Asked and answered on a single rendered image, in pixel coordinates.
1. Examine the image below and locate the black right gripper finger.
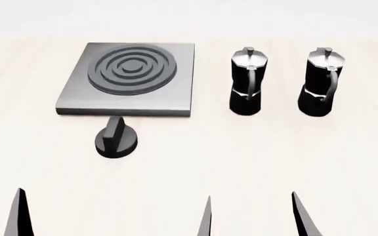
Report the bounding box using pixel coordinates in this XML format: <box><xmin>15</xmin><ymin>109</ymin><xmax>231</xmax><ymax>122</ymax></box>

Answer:
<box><xmin>196</xmin><ymin>195</ymin><xmax>213</xmax><ymax>236</ymax></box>
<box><xmin>291</xmin><ymin>191</ymin><xmax>324</xmax><ymax>236</ymax></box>

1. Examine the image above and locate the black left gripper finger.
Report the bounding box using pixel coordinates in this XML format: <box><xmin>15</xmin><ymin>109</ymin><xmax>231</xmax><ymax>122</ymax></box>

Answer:
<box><xmin>3</xmin><ymin>187</ymin><xmax>35</xmax><ymax>236</ymax></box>

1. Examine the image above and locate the black moka pot silver lid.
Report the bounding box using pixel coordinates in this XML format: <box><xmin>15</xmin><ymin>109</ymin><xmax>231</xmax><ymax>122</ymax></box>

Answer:
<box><xmin>297</xmin><ymin>47</ymin><xmax>346</xmax><ymax>117</ymax></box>
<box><xmin>228</xmin><ymin>45</ymin><xmax>269</xmax><ymax>116</ymax></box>

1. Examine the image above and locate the black round stove knob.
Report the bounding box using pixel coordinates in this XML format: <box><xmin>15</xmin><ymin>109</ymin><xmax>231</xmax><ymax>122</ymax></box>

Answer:
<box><xmin>94</xmin><ymin>116</ymin><xmax>138</xmax><ymax>159</ymax></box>

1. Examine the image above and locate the grey square stove plate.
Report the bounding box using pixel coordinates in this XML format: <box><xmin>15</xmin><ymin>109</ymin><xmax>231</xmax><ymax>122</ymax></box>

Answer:
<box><xmin>54</xmin><ymin>41</ymin><xmax>196</xmax><ymax>118</ymax></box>

